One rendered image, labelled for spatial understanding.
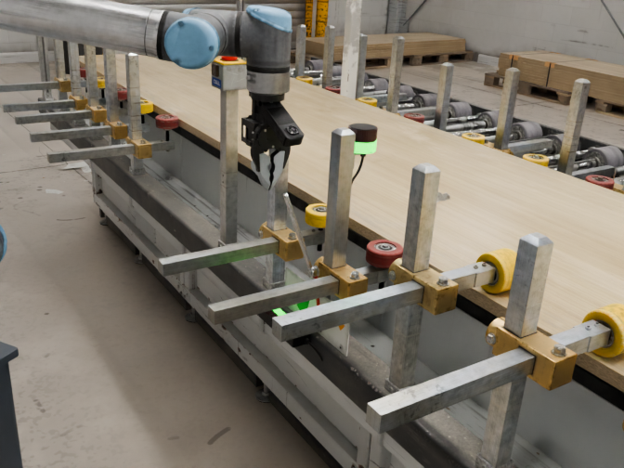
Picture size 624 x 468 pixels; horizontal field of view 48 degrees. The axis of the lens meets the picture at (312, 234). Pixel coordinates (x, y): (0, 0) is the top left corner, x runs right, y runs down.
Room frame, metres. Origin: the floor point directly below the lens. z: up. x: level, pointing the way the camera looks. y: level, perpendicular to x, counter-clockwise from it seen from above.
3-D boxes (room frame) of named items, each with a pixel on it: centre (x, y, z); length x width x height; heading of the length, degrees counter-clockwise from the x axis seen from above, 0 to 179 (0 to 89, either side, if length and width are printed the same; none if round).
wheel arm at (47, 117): (2.73, 0.98, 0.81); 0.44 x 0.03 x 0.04; 124
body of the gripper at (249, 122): (1.47, 0.11, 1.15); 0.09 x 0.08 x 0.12; 34
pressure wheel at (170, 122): (2.43, 0.53, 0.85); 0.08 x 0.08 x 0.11
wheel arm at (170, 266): (1.49, 0.14, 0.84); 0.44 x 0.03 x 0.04; 124
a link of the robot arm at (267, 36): (1.46, 0.11, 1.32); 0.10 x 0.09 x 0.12; 88
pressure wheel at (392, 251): (1.39, -0.16, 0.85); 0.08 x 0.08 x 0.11
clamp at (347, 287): (1.35, -0.07, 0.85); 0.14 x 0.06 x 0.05; 34
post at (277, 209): (1.57, 0.09, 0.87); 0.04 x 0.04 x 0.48; 34
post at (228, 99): (1.79, 0.23, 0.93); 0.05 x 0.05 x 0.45; 34
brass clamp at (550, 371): (0.93, -0.34, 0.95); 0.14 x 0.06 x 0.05; 34
